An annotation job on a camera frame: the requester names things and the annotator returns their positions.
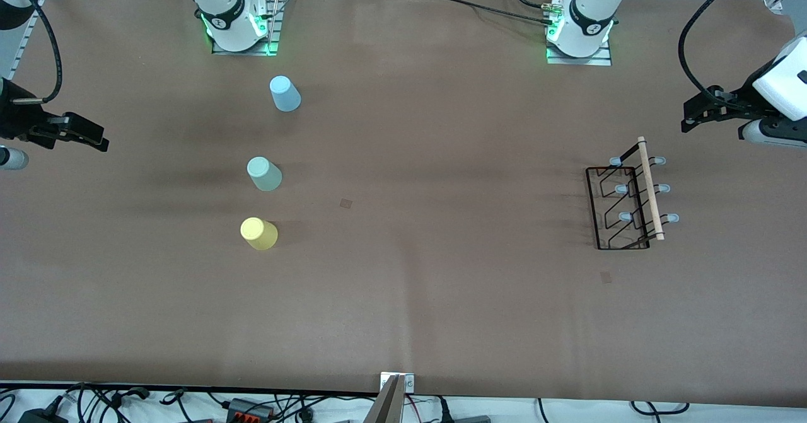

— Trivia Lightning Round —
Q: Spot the black wire cup holder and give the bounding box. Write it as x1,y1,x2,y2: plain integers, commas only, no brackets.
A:
585,136,680,251

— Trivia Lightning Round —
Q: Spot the mint green plastic cup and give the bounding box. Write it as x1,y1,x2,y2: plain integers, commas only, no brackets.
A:
247,156,283,192

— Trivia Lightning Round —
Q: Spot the yellow plastic cup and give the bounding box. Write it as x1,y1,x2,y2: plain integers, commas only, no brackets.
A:
240,217,279,251

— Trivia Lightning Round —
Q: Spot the light blue plastic cup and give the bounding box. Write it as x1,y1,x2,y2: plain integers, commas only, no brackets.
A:
269,75,302,113

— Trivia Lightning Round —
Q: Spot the perforated metal strip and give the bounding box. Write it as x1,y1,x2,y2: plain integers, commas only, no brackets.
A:
9,0,49,81

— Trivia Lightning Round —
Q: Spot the black power adapter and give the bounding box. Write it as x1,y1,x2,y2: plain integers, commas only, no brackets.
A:
18,404,70,423

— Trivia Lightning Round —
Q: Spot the black connector with orange tabs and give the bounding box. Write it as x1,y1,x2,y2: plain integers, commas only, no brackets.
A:
226,398,276,421

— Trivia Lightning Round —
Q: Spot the grey slanted beam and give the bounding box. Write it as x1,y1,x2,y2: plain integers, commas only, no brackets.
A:
363,376,407,423

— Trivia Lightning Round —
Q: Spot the black left arm hose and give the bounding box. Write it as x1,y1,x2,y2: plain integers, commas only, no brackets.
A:
678,0,752,99

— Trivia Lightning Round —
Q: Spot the black arm hose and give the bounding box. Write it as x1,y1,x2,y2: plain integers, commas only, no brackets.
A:
11,0,64,103
678,0,752,99

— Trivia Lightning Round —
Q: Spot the black right arm hose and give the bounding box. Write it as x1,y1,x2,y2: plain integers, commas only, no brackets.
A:
11,0,64,103

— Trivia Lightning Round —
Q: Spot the left arm aluminium base plate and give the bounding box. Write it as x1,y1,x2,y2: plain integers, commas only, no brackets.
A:
546,40,613,66

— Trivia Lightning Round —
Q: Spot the right arm aluminium base plate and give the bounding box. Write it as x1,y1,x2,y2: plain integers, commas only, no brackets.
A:
211,0,282,56

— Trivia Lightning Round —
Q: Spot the black cable to arm base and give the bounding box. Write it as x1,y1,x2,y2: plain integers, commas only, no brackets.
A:
436,0,559,28

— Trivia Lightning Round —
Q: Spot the tangled black cable bundle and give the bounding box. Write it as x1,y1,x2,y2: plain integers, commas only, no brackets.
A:
63,382,190,423

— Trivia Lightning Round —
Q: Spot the black looped cable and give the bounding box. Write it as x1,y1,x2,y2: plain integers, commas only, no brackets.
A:
630,401,690,417

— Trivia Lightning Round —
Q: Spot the small metal table bracket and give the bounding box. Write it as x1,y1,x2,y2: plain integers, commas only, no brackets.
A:
380,373,415,393

